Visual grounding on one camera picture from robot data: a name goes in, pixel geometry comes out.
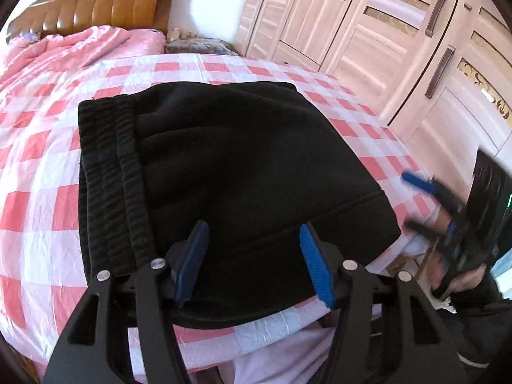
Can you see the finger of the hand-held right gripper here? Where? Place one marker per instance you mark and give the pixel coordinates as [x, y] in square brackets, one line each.
[420, 182]
[424, 230]

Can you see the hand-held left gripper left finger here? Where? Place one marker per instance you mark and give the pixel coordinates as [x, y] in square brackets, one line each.
[192, 264]

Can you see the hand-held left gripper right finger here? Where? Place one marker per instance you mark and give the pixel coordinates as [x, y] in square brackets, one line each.
[316, 264]

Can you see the black pants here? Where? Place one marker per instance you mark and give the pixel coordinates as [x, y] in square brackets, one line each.
[240, 160]

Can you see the person's right forearm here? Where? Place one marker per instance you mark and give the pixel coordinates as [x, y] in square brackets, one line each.
[480, 320]

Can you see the person's right hand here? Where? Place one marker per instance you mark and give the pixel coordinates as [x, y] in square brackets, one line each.
[436, 272]

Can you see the light wooden wardrobe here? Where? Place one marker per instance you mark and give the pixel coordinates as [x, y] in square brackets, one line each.
[360, 28]

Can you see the pink checked bed sheet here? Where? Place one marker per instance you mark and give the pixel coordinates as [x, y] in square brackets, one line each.
[40, 168]

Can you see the pink quilt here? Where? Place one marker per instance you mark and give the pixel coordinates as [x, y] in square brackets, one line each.
[80, 48]

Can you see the brown padded headboard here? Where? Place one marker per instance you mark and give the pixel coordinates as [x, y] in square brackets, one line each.
[100, 4]

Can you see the purple pillow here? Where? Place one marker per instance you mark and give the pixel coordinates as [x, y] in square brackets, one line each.
[24, 38]

